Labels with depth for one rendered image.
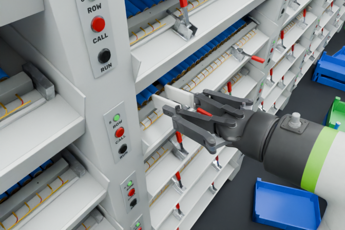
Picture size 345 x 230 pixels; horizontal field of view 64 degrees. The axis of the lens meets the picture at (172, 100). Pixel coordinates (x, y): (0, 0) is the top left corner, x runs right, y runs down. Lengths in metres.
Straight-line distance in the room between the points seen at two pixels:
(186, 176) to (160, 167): 0.22
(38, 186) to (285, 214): 1.26
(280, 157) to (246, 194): 1.17
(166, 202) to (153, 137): 0.38
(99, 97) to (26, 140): 0.10
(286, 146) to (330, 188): 0.07
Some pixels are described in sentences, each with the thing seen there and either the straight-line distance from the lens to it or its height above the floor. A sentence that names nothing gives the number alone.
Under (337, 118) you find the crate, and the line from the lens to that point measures 1.49.
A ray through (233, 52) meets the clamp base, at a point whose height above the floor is 0.90.
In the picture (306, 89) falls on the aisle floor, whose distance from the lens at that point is 2.29.
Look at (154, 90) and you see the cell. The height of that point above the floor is 0.92.
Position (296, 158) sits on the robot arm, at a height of 1.03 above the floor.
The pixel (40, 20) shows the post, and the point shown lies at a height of 1.19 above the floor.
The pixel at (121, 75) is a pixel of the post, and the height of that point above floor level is 1.09.
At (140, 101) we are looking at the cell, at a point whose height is 0.92.
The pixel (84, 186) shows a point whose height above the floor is 0.88.
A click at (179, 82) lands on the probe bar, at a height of 0.92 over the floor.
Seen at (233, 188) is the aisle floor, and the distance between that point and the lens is 1.57.
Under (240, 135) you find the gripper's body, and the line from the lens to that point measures 0.43.
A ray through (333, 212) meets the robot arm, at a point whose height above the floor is 0.99.
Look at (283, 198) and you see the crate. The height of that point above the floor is 0.00.
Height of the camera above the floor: 1.33
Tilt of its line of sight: 42 degrees down
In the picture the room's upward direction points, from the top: straight up
